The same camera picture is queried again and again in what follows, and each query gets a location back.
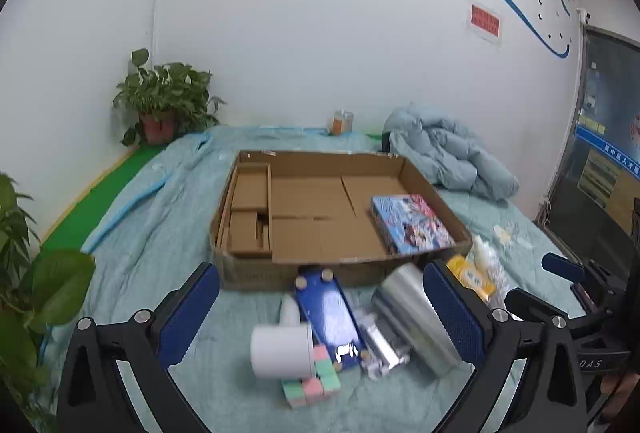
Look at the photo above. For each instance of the white mug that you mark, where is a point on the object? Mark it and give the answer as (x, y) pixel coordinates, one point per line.
(280, 352)

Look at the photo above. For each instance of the pastel cube block toy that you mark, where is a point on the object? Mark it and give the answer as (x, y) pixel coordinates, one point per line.
(312, 390)

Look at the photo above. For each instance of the light blue sheet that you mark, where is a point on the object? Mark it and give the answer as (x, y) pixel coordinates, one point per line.
(135, 203)

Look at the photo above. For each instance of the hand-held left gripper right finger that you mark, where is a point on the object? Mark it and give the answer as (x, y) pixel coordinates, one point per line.
(455, 318)

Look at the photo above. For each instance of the pale green blanket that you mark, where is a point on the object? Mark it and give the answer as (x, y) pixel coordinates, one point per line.
(165, 233)

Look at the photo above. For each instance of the dark notice board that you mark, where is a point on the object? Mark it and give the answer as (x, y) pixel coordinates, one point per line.
(605, 153)

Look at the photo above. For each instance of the light blue duvet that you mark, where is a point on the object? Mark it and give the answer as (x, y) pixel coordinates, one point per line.
(450, 153)

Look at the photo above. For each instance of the green mat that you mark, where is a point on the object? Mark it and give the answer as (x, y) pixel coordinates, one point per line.
(90, 208)

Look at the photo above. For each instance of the white tubular bottle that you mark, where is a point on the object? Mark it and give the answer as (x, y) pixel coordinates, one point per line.
(490, 263)

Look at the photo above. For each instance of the red wall notice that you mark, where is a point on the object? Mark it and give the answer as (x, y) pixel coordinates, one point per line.
(484, 24)

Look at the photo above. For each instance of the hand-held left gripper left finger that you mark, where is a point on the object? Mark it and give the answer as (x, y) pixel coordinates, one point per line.
(192, 308)

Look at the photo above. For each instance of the shallow cardboard box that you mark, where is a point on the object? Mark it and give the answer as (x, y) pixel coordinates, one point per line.
(310, 208)

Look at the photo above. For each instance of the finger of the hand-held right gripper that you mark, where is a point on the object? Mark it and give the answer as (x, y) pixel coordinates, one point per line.
(535, 305)
(562, 265)

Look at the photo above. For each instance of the clear package with silver item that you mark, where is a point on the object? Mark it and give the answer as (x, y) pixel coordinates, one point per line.
(382, 348)

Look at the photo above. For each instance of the blue flat board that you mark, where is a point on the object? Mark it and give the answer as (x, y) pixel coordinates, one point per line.
(327, 313)

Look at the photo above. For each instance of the white security camera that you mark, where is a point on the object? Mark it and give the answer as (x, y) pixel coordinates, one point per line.
(583, 15)

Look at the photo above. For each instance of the clear jar with orange contents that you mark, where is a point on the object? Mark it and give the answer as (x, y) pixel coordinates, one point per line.
(340, 123)

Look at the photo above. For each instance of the silver metal cylinder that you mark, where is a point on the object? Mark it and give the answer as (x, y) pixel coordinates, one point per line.
(415, 318)

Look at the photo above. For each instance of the yellow jar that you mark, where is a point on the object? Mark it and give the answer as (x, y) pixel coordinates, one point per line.
(470, 277)

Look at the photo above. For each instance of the colourful picture box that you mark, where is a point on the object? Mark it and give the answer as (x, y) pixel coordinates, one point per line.
(412, 223)

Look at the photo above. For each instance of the potted plant in red pot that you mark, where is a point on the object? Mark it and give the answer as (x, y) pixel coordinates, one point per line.
(165, 100)

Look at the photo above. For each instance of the large-leaved green plant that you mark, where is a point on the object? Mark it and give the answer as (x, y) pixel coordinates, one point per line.
(45, 283)

